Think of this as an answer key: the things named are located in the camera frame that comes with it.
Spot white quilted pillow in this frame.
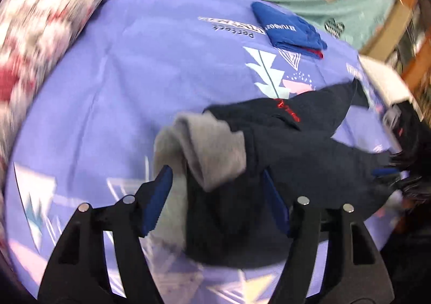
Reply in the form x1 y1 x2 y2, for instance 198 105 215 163
359 55 421 109

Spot floral bolster pillow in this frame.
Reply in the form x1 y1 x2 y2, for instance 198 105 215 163
0 0 113 170

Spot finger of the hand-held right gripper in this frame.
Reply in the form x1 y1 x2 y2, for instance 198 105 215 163
371 167 431 197
389 152 420 169

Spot purple printed bed sheet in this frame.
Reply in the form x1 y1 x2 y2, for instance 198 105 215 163
5 0 405 304

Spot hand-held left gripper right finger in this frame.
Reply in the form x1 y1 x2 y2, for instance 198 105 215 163
263 169 394 304

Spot blue folded pants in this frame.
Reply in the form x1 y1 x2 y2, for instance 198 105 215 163
251 1 328 59

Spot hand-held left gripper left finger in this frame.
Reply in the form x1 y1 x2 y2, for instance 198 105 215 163
37 165 174 304

